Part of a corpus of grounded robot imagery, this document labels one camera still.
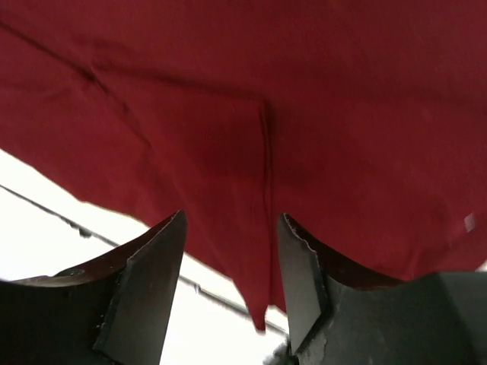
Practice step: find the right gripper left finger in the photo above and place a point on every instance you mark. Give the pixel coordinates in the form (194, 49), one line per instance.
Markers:
(113, 309)

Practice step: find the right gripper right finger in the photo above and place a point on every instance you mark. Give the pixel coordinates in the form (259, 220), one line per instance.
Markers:
(340, 312)

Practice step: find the dark red t-shirt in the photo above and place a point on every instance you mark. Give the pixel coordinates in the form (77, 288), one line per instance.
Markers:
(363, 120)

